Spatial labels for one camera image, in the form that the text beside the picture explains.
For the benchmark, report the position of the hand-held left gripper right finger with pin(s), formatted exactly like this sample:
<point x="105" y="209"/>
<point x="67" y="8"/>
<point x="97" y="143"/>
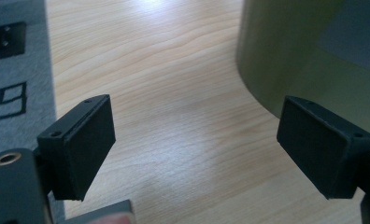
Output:
<point x="323" y="149"/>

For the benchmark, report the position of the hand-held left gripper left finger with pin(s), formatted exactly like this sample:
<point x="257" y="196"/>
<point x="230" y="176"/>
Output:
<point x="77" y="149"/>

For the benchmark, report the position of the olive round trash bin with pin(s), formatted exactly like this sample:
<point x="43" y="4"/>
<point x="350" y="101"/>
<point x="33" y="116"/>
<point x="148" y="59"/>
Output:
<point x="282" y="46"/>

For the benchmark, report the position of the black floor outlet box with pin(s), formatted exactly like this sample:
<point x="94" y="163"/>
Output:
<point x="5" y="42"/>

